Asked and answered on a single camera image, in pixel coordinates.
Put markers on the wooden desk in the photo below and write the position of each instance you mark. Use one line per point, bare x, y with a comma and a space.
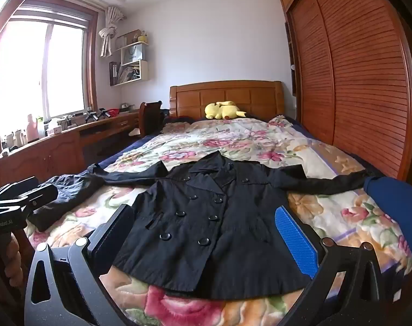
56, 156

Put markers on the red basket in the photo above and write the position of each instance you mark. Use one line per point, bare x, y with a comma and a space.
112, 111

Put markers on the white wall shelf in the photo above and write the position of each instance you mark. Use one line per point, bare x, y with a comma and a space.
143, 71

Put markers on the tied white curtain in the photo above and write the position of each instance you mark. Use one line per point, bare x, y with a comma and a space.
107, 37

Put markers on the dark cloth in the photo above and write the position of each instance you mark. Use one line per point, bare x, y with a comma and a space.
177, 117

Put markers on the black binders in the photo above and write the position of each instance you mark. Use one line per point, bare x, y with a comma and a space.
113, 73

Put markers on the window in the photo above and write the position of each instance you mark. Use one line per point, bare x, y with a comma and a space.
63, 68

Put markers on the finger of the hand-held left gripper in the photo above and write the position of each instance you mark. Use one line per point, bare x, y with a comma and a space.
41, 198
19, 188

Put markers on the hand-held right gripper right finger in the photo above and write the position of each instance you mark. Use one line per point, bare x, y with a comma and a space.
294, 241

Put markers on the dark grey garment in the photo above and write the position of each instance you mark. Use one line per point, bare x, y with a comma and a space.
67, 193

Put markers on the floral blanket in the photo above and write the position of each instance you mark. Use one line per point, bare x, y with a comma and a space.
226, 139

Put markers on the folded blue garment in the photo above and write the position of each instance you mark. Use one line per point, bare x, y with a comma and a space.
392, 207

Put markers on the black device on desk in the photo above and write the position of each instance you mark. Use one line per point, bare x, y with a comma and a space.
95, 115

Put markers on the yellow plush toy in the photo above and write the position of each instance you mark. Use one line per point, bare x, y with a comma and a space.
219, 110

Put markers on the wooden slatted wardrobe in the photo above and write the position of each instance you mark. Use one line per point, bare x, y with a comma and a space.
355, 74

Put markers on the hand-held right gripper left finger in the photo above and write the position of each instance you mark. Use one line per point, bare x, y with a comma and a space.
114, 234

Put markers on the black double-breasted coat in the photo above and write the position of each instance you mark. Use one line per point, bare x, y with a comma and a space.
209, 231

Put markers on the metal pot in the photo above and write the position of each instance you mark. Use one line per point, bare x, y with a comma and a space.
126, 107

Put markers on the wooden chair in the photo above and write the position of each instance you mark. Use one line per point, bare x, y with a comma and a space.
151, 119

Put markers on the white paper bag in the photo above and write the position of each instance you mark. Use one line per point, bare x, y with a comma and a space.
133, 54

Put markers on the wooden bed headboard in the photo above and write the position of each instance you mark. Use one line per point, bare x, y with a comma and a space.
226, 96

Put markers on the person's left hand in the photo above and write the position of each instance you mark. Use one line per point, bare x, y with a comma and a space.
16, 261

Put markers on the pink bottle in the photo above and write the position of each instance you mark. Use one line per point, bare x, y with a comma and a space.
32, 129

